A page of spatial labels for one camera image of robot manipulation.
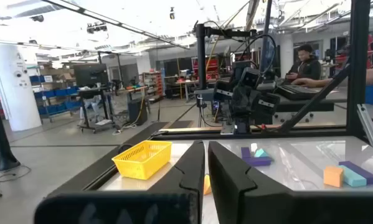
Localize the shelf with blue bins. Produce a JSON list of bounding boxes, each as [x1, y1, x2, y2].
[[29, 73, 82, 123]]

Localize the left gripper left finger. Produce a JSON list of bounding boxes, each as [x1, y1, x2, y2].
[[33, 139, 205, 224]]

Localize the black desk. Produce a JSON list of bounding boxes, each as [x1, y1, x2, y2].
[[275, 88, 349, 113]]

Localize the black keyboard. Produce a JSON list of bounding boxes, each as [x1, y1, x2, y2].
[[276, 84, 320, 101]]

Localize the black computer tower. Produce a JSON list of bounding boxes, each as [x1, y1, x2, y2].
[[127, 98, 149, 126]]

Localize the teal block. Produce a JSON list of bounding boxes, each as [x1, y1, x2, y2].
[[338, 164, 368, 188], [253, 148, 270, 159]]

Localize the person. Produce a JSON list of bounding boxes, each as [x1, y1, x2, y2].
[[285, 44, 323, 85]]

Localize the white round pillar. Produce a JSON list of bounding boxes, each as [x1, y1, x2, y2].
[[0, 42, 42, 132]]

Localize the black aluminium table frame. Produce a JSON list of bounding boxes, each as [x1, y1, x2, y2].
[[47, 0, 373, 200]]

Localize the silver aluminium bar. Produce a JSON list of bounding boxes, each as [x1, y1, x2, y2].
[[356, 104, 373, 151]]

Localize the black monitor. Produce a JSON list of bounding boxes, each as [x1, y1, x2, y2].
[[73, 63, 110, 88]]

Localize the black tower device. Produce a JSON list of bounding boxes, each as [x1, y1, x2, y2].
[[0, 102, 21, 172]]

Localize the red tool cabinet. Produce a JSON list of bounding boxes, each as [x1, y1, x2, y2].
[[191, 57, 220, 81]]

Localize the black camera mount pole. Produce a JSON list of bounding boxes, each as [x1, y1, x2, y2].
[[194, 23, 257, 91]]

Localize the yellow plastic basket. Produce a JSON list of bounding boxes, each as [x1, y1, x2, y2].
[[111, 140, 173, 180]]

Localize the black rolling cart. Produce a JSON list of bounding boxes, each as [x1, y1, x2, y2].
[[77, 86, 119, 134]]

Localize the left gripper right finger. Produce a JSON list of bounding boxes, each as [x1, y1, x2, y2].
[[207, 141, 373, 224]]

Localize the orange cube block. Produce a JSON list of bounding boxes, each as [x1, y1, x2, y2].
[[323, 166, 344, 188], [204, 174, 212, 196]]

